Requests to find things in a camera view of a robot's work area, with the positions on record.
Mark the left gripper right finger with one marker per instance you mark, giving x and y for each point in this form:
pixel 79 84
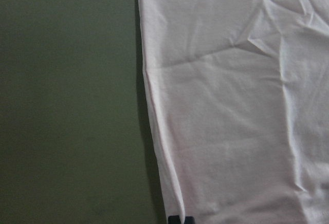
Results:
pixel 189 220

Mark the pink Snoopy t-shirt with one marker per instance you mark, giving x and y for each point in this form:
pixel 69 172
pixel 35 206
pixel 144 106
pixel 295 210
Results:
pixel 237 94

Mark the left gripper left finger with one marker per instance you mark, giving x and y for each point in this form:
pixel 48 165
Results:
pixel 174 219

